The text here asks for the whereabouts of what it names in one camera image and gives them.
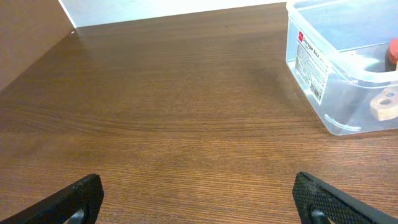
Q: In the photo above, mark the orange scraper with wooden handle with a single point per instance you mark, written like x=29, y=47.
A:
x=384, y=105

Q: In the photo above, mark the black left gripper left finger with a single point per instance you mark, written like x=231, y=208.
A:
x=80, y=202

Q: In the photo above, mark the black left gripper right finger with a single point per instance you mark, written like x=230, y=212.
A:
x=319, y=202

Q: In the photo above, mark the clear plastic container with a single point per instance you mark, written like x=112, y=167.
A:
x=336, y=51

